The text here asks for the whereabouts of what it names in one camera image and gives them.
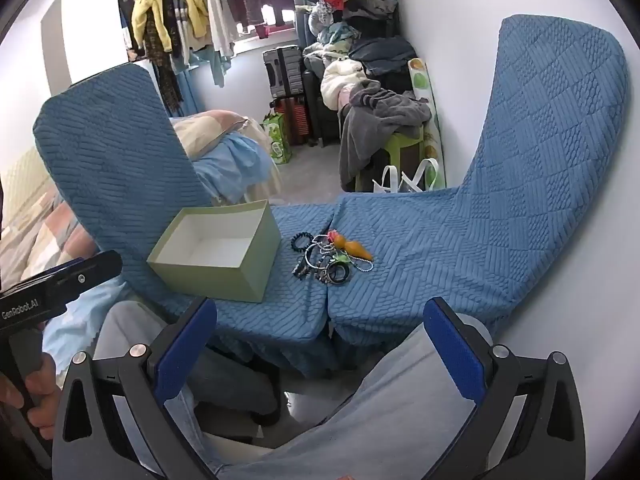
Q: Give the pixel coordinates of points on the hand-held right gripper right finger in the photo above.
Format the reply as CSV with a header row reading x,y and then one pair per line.
x,y
452,355

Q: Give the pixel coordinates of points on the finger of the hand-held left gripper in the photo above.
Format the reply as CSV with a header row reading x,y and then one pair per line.
x,y
90,272
45,271

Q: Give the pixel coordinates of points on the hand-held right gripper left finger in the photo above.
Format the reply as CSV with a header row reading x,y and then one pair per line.
x,y
185,350

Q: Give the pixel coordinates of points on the green cardboard box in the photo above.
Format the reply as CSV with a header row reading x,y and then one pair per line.
x,y
215,280

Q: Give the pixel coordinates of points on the orange carrot charm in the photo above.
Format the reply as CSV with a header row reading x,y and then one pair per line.
x,y
355,250

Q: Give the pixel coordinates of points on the person's left hand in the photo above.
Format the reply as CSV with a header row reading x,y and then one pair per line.
x,y
45,395

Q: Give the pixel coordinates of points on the patchwork quilt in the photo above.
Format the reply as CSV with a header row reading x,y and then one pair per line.
x,y
35,240

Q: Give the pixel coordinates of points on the light blue sheet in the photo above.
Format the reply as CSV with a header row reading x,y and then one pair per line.
x,y
80,325

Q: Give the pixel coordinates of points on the green charm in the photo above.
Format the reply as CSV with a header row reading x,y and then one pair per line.
x,y
341,258

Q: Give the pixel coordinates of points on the light blue blanket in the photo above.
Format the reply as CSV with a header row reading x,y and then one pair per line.
x,y
230,165

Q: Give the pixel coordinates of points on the white tote bag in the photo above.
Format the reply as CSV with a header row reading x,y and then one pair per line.
x,y
415,177

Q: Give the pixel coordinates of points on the cream pillow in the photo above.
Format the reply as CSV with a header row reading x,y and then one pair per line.
x,y
205,130

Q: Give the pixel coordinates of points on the green plastic stool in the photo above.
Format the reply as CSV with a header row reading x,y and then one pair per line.
x,y
400,142

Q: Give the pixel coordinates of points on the green shopping bag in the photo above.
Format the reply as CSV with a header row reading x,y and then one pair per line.
x,y
277,140

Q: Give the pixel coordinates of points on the white wardrobe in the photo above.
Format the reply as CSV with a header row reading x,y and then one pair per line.
x,y
85,35

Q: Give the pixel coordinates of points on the red plaid bag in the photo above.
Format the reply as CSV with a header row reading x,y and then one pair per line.
x,y
290,120

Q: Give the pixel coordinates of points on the grey towel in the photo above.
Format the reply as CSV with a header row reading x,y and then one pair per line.
x,y
375,115

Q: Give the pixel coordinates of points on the ironing board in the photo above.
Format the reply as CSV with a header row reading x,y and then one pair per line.
x,y
425,85

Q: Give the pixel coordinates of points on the yellow jacket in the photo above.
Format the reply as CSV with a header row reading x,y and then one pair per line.
x,y
192,5
150,5

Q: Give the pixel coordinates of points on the black suitcase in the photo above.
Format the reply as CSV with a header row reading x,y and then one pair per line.
x,y
320,110

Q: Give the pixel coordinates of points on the grey suitcase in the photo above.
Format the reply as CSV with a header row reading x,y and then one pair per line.
x,y
282,70

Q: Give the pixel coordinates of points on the white puffy jacket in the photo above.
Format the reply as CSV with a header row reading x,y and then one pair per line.
x,y
342,80

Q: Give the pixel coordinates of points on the pile of clothes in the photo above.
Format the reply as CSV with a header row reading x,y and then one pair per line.
x,y
380,50

